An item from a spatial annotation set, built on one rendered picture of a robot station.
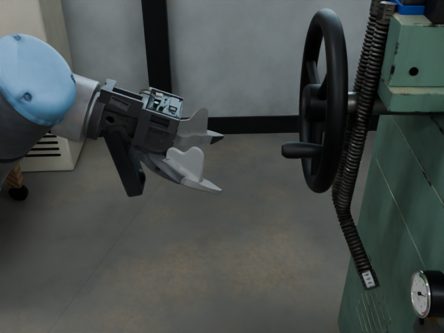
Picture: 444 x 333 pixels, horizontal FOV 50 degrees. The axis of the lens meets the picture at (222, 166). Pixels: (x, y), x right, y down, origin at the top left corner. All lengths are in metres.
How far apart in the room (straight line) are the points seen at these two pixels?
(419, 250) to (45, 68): 0.65
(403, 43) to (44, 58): 0.45
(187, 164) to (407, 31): 0.34
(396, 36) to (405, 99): 0.09
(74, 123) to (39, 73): 0.18
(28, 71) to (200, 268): 1.20
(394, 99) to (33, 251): 1.37
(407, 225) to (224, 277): 0.80
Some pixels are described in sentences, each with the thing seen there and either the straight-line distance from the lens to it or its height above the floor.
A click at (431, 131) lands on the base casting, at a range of 0.83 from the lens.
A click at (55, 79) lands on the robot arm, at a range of 0.51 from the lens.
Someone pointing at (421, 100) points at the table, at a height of 0.86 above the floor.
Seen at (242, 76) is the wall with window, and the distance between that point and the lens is 2.19.
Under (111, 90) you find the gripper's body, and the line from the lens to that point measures 0.67.
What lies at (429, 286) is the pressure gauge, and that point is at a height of 0.69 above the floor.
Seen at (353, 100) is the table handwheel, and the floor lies 0.82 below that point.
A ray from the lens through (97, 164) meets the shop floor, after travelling 2.15.
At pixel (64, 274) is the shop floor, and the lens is 1.67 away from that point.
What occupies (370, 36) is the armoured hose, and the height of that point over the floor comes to 0.91.
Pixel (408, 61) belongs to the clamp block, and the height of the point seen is 0.91.
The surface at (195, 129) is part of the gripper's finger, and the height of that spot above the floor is 0.78.
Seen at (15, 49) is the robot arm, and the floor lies 0.99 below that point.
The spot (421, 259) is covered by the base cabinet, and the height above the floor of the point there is 0.59.
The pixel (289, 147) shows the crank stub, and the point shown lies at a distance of 0.68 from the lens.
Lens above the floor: 1.15
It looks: 34 degrees down
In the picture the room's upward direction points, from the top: straight up
